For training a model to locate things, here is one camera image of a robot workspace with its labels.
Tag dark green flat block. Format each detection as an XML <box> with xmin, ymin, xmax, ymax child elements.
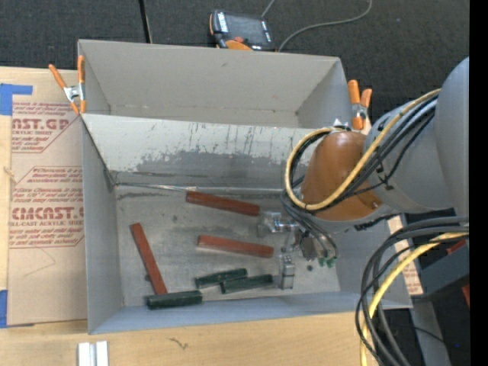
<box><xmin>146</xmin><ymin>290</ymin><xmax>204</xmax><ymax>311</ymax></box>
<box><xmin>194</xmin><ymin>268</ymin><xmax>249</xmax><ymax>290</ymax></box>
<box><xmin>220</xmin><ymin>274</ymin><xmax>275</xmax><ymax>295</ymax></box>

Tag grey metal bin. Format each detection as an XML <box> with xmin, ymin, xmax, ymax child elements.
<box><xmin>77</xmin><ymin>39</ymin><xmax>413</xmax><ymax>336</ymax></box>

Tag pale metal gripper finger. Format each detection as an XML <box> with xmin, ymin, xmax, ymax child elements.
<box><xmin>256</xmin><ymin>210</ymin><xmax>301</xmax><ymax>239</ymax></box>
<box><xmin>280</xmin><ymin>254</ymin><xmax>297</xmax><ymax>291</ymax></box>

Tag brown cardboard board red print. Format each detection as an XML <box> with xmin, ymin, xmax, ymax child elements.
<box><xmin>0</xmin><ymin>66</ymin><xmax>425</xmax><ymax>329</ymax></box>

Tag red-brown flat block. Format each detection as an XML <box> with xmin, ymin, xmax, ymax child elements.
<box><xmin>197</xmin><ymin>235</ymin><xmax>275</xmax><ymax>259</ymax></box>
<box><xmin>129</xmin><ymin>222</ymin><xmax>169</xmax><ymax>296</ymax></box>
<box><xmin>185</xmin><ymin>191</ymin><xmax>261</xmax><ymax>217</ymax></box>

